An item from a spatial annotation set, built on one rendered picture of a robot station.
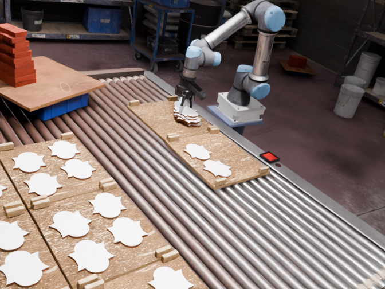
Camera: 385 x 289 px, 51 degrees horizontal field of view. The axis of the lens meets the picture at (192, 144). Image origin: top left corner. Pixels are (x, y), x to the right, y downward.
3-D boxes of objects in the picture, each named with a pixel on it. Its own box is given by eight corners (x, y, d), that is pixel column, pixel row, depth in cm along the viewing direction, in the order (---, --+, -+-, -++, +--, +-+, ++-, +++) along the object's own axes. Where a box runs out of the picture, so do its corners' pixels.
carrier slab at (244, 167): (218, 133, 223) (219, 131, 222) (269, 174, 196) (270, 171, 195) (164, 143, 203) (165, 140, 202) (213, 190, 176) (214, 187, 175)
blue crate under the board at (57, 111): (50, 86, 236) (50, 70, 231) (89, 105, 224) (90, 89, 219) (2, 100, 211) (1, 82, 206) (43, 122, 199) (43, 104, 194)
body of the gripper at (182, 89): (181, 92, 225) (185, 71, 219) (194, 97, 222) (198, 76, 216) (173, 95, 219) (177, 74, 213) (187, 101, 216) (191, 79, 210)
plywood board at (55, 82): (43, 58, 244) (42, 55, 243) (105, 86, 224) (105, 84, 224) (-37, 75, 205) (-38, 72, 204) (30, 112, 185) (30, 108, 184)
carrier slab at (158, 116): (176, 101, 250) (177, 98, 249) (217, 132, 224) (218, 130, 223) (126, 108, 230) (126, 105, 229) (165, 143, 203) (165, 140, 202)
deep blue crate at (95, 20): (112, 26, 649) (114, 3, 631) (120, 34, 619) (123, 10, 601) (81, 24, 626) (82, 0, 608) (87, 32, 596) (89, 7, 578)
